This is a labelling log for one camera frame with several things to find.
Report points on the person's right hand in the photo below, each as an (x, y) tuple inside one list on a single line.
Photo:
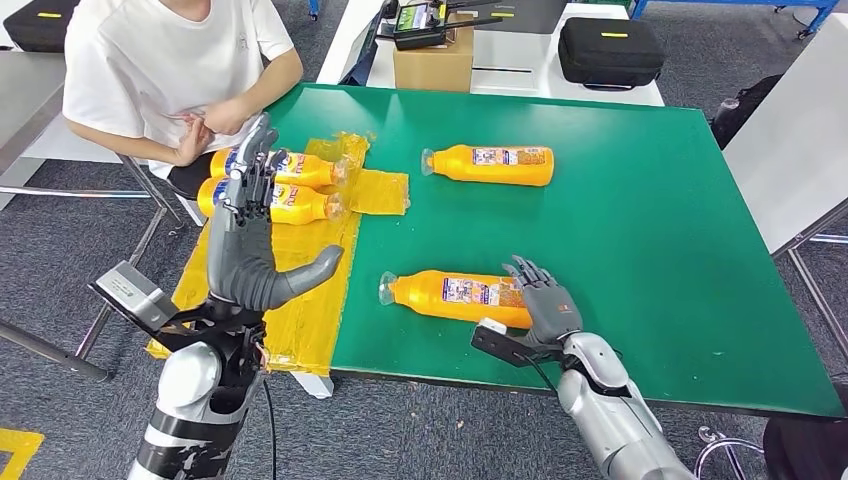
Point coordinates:
[(192, 142)]

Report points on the person's left hand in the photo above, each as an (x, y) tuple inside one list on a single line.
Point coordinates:
[(228, 116)]

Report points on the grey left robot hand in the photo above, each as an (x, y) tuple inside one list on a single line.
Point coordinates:
[(242, 265)]

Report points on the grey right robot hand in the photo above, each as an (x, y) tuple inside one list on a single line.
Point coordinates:
[(553, 311)]

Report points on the orange detergent bottle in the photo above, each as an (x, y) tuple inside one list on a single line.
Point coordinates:
[(301, 206), (490, 173), (311, 171), (424, 298)]

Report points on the person's left forearm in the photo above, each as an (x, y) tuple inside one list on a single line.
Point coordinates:
[(278, 79)]

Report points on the person's right forearm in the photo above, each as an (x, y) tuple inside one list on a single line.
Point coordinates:
[(119, 142)]

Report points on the yellow tape patch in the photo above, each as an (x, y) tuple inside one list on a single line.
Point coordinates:
[(311, 298)]

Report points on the person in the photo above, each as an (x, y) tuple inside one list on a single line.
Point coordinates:
[(159, 60)]

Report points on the white table leg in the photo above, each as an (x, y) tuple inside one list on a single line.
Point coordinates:
[(314, 385)]

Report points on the dark blue folded device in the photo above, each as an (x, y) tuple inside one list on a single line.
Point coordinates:
[(363, 60)]

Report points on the grey metal table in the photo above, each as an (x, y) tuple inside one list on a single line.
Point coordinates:
[(26, 99)]

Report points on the black carrying case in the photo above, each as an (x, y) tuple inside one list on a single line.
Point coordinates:
[(36, 30), (609, 56)]

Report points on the brown cardboard box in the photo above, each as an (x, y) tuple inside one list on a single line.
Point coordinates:
[(430, 69)]

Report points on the black remote controller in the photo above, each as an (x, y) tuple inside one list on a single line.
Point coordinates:
[(417, 30)]

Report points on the white table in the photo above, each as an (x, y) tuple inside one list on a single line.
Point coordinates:
[(517, 60), (788, 146)]

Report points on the black bag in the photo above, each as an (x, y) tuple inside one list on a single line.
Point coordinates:
[(745, 109)]

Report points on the black stool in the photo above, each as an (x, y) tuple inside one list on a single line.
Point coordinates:
[(808, 444)]

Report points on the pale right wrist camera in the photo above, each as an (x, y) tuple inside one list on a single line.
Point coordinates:
[(503, 344)]

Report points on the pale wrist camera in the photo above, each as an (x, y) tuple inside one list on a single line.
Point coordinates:
[(129, 295), (503, 344)]

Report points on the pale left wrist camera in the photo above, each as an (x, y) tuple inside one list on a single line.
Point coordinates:
[(129, 295)]

